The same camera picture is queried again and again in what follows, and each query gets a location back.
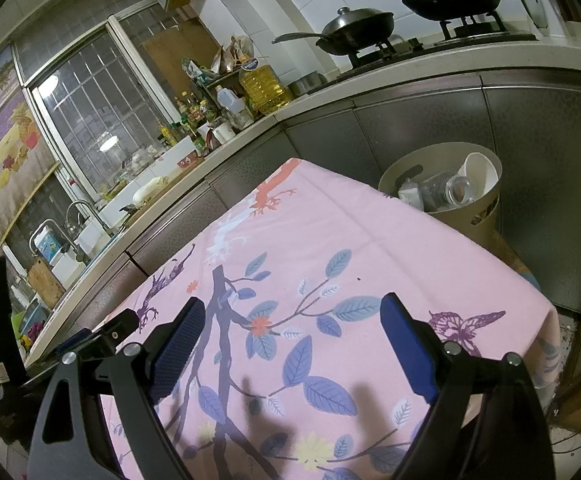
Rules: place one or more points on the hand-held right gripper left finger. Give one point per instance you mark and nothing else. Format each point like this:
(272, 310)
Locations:
(180, 345)

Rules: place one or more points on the white detergent jug blue label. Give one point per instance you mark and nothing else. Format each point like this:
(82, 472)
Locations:
(48, 245)

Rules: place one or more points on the clear plastic bottle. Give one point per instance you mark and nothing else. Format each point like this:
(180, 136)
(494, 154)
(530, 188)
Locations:
(453, 190)

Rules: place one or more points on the grey kitchen counter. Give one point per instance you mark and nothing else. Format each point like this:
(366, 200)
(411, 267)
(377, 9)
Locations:
(420, 110)

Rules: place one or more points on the green plastic basket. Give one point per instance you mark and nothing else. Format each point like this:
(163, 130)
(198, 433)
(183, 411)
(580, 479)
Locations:
(28, 322)

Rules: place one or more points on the pink printed tablecloth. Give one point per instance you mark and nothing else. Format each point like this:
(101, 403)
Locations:
(345, 240)

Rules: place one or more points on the white box with red labels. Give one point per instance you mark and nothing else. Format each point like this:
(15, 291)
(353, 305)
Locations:
(180, 155)

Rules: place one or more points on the black wok with lid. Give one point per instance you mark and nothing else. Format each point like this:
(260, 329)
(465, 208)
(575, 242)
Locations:
(360, 30)

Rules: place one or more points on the yellow cooking oil bottle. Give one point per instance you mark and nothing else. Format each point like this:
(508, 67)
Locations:
(265, 90)

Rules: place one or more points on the small wooden cutting board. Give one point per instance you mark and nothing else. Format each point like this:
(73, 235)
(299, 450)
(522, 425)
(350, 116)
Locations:
(45, 285)

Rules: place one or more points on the large wooden board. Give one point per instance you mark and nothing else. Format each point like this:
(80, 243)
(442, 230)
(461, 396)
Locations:
(180, 55)

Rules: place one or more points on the fruit wall poster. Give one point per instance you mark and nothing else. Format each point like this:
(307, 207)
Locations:
(0, 150)

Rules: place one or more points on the row of condiment bottles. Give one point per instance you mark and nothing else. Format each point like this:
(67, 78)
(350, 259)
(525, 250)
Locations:
(190, 110)

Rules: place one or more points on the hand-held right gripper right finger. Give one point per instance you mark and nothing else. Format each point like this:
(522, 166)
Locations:
(410, 350)

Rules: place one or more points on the white plastic jug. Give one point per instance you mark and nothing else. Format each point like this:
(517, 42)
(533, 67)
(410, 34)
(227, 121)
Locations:
(230, 105)

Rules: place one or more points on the brown cardboard sheet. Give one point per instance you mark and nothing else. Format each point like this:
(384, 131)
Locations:
(512, 257)

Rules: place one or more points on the white vegetable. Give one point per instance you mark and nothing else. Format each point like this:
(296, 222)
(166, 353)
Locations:
(148, 191)

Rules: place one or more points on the beige plastic trash bin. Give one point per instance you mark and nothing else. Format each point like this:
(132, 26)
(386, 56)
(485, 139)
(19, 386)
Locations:
(470, 220)

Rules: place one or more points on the barred kitchen window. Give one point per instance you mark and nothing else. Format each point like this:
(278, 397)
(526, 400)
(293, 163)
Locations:
(85, 100)

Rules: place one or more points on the black gas stove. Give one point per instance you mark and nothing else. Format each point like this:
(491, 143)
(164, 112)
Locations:
(395, 55)

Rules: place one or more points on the tall curved metal faucet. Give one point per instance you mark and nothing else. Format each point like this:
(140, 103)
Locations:
(89, 205)

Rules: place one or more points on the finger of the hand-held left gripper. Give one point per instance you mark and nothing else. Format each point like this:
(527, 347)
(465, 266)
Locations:
(113, 332)

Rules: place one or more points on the metal bowl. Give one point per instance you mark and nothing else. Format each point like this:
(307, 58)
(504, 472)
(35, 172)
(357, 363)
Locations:
(306, 84)

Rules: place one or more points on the angular metal faucet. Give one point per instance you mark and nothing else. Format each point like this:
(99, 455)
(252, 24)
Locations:
(63, 232)

